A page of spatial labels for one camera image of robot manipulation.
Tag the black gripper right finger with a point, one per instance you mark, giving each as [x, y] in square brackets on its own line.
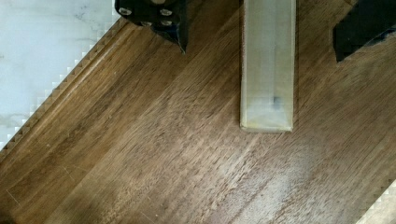
[367, 23]

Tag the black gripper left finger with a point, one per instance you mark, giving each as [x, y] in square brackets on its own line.
[166, 18]

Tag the wooden cutting board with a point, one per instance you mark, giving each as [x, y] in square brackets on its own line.
[141, 133]

